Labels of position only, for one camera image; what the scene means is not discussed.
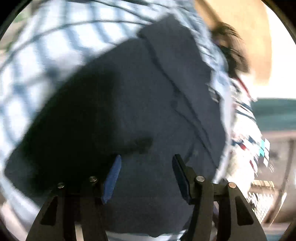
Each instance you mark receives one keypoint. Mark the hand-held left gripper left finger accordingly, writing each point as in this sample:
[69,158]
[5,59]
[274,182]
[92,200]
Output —
[113,178]

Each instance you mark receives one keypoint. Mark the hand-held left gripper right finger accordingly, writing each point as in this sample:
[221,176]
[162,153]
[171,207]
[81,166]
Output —
[181,176]

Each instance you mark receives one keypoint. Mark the navy blue collared shirt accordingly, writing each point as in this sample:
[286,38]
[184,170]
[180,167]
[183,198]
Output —
[138,104]

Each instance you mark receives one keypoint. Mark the folded black clothes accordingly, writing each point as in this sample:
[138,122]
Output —
[231,48]

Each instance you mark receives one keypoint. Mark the star striped quilt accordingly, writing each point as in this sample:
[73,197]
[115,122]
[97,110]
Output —
[245,129]

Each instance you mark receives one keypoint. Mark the teal curtain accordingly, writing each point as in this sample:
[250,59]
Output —
[275,113]

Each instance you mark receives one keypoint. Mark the light blue striped hoodie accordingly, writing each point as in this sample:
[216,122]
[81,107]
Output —
[34,58]

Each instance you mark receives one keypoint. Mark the wooden headboard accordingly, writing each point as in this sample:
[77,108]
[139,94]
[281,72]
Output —
[249,34]

